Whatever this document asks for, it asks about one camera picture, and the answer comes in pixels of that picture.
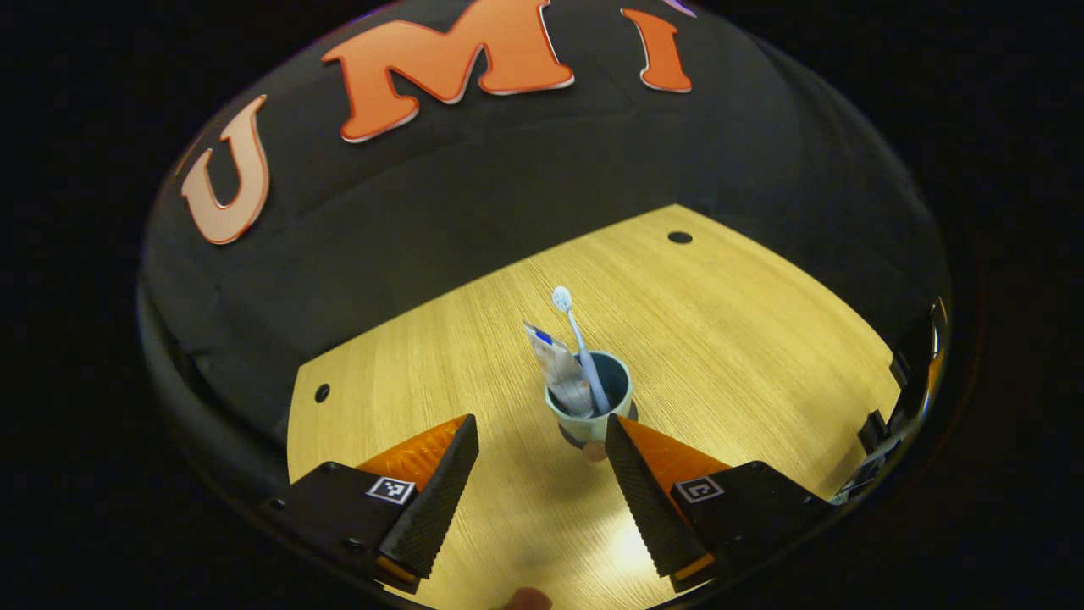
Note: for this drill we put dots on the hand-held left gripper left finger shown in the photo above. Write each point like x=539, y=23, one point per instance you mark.
x=440, y=500

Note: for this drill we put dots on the white toothpaste tube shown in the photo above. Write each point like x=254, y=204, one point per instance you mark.
x=559, y=368

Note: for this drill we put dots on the white blue toothbrush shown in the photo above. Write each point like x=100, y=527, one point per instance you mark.
x=580, y=347

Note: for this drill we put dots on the black backdrop cloth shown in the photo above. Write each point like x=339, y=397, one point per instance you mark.
x=474, y=186

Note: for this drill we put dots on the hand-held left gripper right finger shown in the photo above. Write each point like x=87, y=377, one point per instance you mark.
x=648, y=517

